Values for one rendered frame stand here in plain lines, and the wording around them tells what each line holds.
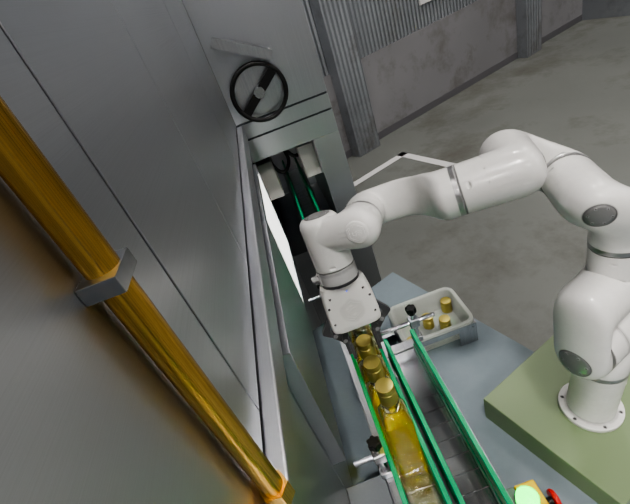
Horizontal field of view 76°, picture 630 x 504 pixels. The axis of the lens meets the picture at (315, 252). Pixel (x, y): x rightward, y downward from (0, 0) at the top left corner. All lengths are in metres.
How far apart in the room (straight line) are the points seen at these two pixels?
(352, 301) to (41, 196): 0.62
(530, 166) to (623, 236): 0.18
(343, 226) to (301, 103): 1.03
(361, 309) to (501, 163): 0.35
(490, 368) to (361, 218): 0.74
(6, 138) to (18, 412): 0.12
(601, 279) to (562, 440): 0.43
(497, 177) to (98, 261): 0.56
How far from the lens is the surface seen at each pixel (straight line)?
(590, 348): 0.84
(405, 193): 0.76
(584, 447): 1.11
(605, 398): 1.05
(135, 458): 0.26
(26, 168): 0.23
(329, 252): 0.72
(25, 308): 0.22
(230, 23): 1.61
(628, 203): 0.72
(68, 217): 0.24
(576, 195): 0.71
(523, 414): 1.12
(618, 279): 0.83
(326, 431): 0.83
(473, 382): 1.26
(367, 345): 0.84
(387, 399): 0.78
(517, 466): 1.15
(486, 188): 0.67
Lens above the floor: 1.78
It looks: 33 degrees down
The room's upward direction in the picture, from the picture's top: 21 degrees counter-clockwise
